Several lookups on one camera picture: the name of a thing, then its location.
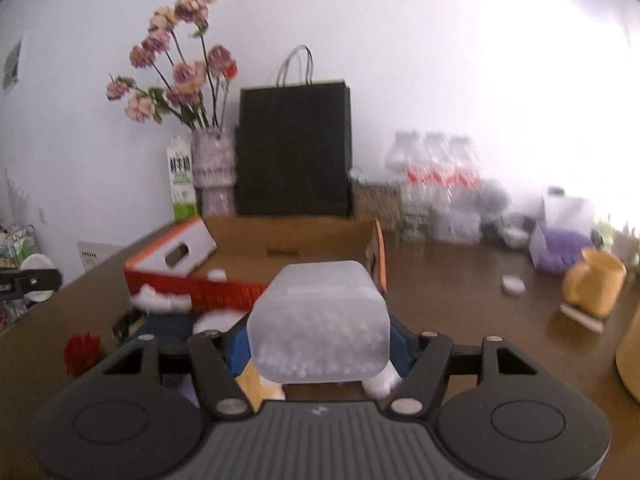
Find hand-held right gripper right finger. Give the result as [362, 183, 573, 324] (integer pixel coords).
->
[385, 316, 540, 418]

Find white round dish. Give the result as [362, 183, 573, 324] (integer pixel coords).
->
[21, 254, 57, 303]

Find yellow mug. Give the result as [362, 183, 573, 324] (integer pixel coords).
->
[561, 249, 627, 320]

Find grey round device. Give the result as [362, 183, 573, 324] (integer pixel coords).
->
[480, 180, 511, 213]

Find red artificial rose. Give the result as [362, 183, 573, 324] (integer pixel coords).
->
[64, 334, 105, 377]

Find orange cardboard box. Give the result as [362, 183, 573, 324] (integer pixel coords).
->
[123, 216, 388, 313]

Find shrink-wrapped water bottle pack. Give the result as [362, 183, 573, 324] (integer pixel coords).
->
[385, 131, 483, 221]

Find purple and white pack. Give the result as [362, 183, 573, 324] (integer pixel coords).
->
[529, 220, 596, 275]

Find brown woven storage basket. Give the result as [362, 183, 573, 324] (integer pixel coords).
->
[352, 180, 401, 221]

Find purple textured vase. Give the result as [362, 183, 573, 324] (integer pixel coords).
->
[191, 127, 237, 217]

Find black paper bag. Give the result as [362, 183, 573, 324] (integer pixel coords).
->
[235, 45, 353, 218]

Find wooden desktop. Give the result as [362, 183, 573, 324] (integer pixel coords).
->
[0, 212, 640, 480]

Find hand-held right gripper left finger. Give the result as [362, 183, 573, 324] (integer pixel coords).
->
[100, 322, 253, 421]

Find green and white milk carton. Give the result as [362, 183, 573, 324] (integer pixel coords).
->
[166, 135, 197, 221]

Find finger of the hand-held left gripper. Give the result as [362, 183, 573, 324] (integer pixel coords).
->
[0, 268, 62, 306]

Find pink artificial flower bouquet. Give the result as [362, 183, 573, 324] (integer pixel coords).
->
[105, 0, 238, 128]

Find crumpled white tissue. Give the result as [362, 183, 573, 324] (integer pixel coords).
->
[131, 285, 193, 315]

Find yellow container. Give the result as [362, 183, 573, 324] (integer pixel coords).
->
[616, 305, 640, 406]

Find white foam block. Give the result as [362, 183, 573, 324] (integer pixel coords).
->
[246, 261, 391, 385]

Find white power adapter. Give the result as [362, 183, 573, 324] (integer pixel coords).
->
[500, 215, 536, 248]

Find white stick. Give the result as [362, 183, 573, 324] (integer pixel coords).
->
[559, 304, 604, 334]

